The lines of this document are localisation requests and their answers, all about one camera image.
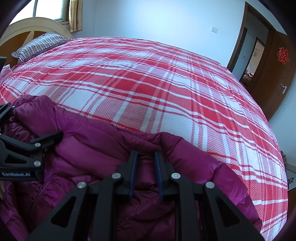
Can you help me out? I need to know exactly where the magenta quilted down jacket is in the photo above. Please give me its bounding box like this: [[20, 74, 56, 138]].
[[1, 95, 262, 240]]

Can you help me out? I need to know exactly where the pink floral folded quilt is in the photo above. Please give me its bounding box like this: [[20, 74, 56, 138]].
[[0, 64, 12, 79]]

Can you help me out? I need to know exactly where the red white plaid bedsheet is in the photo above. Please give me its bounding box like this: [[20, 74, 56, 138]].
[[1, 37, 288, 240]]

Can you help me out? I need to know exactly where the striped grey pillow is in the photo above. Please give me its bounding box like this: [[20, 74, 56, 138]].
[[11, 31, 70, 63]]

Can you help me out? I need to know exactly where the cream and brown headboard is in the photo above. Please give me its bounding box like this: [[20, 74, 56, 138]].
[[1, 17, 73, 67]]

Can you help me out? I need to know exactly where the right yellow curtain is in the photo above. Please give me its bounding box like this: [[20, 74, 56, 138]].
[[69, 0, 83, 33]]

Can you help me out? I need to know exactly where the brown wooden door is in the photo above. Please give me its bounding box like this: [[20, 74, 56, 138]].
[[250, 31, 295, 120]]

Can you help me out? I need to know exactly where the red double happiness decal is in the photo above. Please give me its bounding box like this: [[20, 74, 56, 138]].
[[277, 47, 290, 64]]

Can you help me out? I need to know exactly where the silver door handle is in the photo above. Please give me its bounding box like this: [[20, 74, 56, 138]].
[[280, 84, 287, 94]]

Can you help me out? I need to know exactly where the window with metal frame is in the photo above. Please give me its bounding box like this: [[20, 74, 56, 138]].
[[10, 0, 69, 24]]

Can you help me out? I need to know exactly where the white wall switch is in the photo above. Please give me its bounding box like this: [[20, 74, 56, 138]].
[[211, 27, 218, 33]]

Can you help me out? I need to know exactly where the dark brown door frame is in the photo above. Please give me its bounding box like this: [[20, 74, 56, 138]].
[[226, 1, 275, 93]]

